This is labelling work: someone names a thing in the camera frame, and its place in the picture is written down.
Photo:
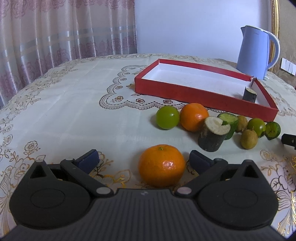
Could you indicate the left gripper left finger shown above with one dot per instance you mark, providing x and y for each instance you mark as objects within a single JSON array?
[{"x": 78, "y": 171}]

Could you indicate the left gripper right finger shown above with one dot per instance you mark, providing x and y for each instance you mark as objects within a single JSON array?
[{"x": 209, "y": 171}]

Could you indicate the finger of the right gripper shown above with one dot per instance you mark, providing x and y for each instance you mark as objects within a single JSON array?
[{"x": 289, "y": 140}]

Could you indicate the small dark sugarcane piece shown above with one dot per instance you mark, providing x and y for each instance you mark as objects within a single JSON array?
[{"x": 249, "y": 95}]

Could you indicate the dark green small lime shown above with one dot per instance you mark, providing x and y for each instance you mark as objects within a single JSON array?
[{"x": 272, "y": 130}]

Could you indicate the large dark sugarcane piece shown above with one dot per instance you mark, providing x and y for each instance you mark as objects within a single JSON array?
[{"x": 213, "y": 134}]

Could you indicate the green yellowish round fruit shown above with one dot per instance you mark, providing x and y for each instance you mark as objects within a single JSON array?
[{"x": 258, "y": 125}]

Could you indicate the near brown longan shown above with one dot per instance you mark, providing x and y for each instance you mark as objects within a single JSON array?
[{"x": 249, "y": 139}]

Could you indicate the brown longan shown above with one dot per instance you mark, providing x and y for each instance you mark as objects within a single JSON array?
[
  {"x": 249, "y": 139},
  {"x": 242, "y": 123}
]

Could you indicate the near orange mandarin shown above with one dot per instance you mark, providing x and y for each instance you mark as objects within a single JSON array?
[{"x": 161, "y": 166}]

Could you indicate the orange mandarin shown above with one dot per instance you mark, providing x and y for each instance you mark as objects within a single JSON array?
[
  {"x": 192, "y": 117},
  {"x": 161, "y": 166}
]

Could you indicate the far brown longan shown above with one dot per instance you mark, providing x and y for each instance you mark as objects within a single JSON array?
[{"x": 242, "y": 123}]

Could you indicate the far orange mandarin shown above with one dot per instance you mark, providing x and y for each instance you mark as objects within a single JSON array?
[{"x": 192, "y": 117}]

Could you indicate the green cucumber piece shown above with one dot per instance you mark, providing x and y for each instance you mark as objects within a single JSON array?
[{"x": 230, "y": 119}]

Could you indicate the embroidered cream tablecloth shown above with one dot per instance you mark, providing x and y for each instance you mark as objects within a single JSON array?
[{"x": 90, "y": 103}]

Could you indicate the large green lime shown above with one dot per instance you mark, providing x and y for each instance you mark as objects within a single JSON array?
[{"x": 167, "y": 117}]

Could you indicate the red shallow box tray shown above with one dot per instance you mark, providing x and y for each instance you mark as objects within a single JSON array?
[{"x": 209, "y": 86}]

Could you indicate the blue electric kettle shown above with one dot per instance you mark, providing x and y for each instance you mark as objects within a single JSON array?
[{"x": 253, "y": 58}]

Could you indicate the pink patterned curtain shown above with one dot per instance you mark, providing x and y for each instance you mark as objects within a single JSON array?
[{"x": 39, "y": 35}]

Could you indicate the white wall switch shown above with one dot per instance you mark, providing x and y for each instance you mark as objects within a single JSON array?
[{"x": 288, "y": 66}]

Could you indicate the gold mirror frame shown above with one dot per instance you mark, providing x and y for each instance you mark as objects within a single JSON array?
[{"x": 283, "y": 25}]

